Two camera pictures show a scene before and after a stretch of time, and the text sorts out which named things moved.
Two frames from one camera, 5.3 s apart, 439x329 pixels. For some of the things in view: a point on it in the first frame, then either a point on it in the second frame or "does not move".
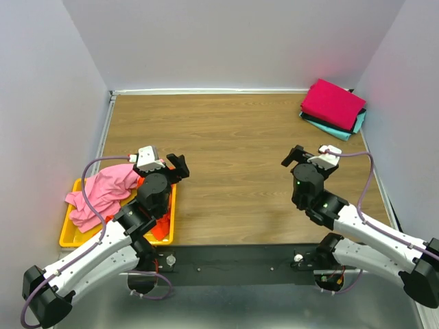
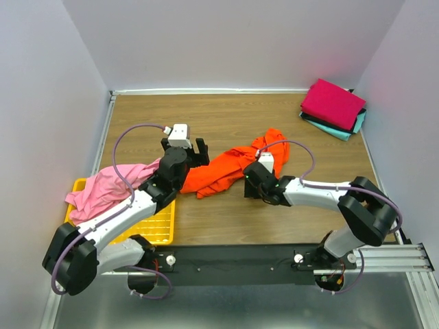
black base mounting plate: (232, 264) does not move
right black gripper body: (324, 172) -> (253, 191)
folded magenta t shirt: (332, 104) does not move
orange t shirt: (162, 226) -> (215, 177)
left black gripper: (176, 175) -> (197, 159)
